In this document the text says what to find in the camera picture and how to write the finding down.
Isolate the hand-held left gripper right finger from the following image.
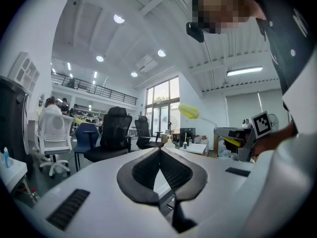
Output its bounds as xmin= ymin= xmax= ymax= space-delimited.
xmin=160 ymin=147 xmax=256 ymax=235

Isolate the standing fan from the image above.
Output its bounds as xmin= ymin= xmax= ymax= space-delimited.
xmin=161 ymin=115 xmax=178 ymax=136
xmin=268 ymin=113 xmax=280 ymax=131

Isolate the yellow sponge brush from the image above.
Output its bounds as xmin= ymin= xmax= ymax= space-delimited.
xmin=177 ymin=103 xmax=241 ymax=148

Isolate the black head-worn camera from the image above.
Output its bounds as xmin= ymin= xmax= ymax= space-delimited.
xmin=186 ymin=21 xmax=205 ymax=44

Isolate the person's right forearm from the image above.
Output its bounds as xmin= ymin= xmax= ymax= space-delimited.
xmin=252 ymin=121 xmax=298 ymax=157

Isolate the black box appliance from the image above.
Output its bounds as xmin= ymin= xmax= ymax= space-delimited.
xmin=179 ymin=127 xmax=196 ymax=143

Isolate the clear soap dispenser bottle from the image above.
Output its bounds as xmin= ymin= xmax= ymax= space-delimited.
xmin=163 ymin=134 xmax=176 ymax=149

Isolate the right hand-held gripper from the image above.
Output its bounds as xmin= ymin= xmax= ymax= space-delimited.
xmin=214 ymin=111 xmax=273 ymax=162

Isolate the white wall shelf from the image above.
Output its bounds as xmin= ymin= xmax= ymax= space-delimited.
xmin=8 ymin=51 xmax=40 ymax=94

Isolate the white office chair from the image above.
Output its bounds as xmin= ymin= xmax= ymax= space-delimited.
xmin=37 ymin=112 xmax=74 ymax=179

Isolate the white vanity sink top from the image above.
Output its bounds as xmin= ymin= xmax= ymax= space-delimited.
xmin=185 ymin=142 xmax=208 ymax=155

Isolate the tall black cabinet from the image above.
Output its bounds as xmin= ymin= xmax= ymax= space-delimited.
xmin=0 ymin=75 xmax=31 ymax=168

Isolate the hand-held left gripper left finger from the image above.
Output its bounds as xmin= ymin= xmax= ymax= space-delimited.
xmin=32 ymin=146 xmax=178 ymax=238

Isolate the person's head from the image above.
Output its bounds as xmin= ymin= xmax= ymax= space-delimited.
xmin=192 ymin=0 xmax=267 ymax=34

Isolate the black mesh office chair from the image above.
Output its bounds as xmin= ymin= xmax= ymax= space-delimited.
xmin=134 ymin=115 xmax=164 ymax=150
xmin=83 ymin=106 xmax=134 ymax=163

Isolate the white rectangular counter slab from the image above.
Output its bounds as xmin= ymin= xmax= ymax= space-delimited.
xmin=0 ymin=152 xmax=28 ymax=193

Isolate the tall glass window door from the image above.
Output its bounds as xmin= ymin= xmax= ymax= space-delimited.
xmin=145 ymin=76 xmax=181 ymax=136

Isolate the person's black shirt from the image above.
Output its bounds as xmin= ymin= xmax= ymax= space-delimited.
xmin=239 ymin=0 xmax=317 ymax=96

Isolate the long tube ceiling light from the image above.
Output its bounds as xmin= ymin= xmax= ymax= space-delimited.
xmin=226 ymin=65 xmax=264 ymax=77

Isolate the blue plastic chair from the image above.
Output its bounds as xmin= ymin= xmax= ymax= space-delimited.
xmin=73 ymin=122 xmax=100 ymax=173

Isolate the ceiling air conditioner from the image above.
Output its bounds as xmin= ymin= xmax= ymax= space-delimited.
xmin=135 ymin=54 xmax=159 ymax=73

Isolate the small blue bottle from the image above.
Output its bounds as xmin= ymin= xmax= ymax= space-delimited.
xmin=3 ymin=147 xmax=12 ymax=169

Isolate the black balcony railing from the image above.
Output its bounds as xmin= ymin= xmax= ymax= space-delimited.
xmin=51 ymin=72 xmax=138 ymax=106

